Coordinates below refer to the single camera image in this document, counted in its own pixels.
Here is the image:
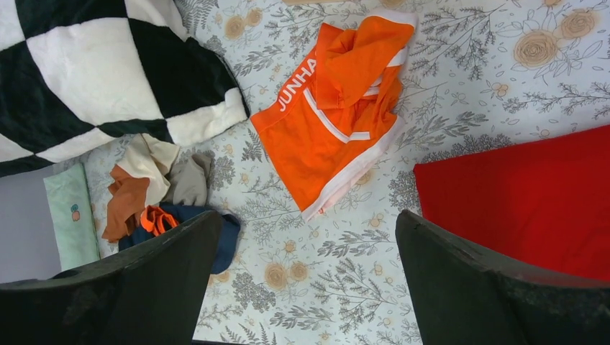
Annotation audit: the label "rust brown garment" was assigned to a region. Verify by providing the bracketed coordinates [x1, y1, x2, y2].
[101, 165, 150, 243]

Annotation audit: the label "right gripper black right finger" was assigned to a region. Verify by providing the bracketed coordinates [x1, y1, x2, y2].
[395, 210, 609, 344]

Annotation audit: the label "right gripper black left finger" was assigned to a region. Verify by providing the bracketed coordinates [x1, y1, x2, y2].
[1, 211, 222, 344]

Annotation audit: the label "floral bed sheet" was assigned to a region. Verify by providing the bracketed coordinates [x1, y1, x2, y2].
[52, 0, 610, 345]

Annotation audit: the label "wooden compartment organizer box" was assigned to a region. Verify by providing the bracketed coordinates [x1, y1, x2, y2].
[282, 0, 341, 6]

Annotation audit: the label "mint green printed cloth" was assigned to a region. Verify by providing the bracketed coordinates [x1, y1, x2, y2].
[43, 163, 100, 271]

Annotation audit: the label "black white checkered pillow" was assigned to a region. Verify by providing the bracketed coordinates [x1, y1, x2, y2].
[1, 0, 250, 176]

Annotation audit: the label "grey garment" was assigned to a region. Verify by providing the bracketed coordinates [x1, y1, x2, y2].
[162, 154, 211, 206]

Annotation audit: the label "red folded cloth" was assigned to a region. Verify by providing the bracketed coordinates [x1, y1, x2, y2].
[414, 126, 609, 281]

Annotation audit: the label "orange underwear white trim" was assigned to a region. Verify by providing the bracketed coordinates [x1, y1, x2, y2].
[251, 7, 418, 221]

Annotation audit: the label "navy underwear orange trim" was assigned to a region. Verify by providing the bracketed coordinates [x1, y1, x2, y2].
[118, 202, 241, 275]

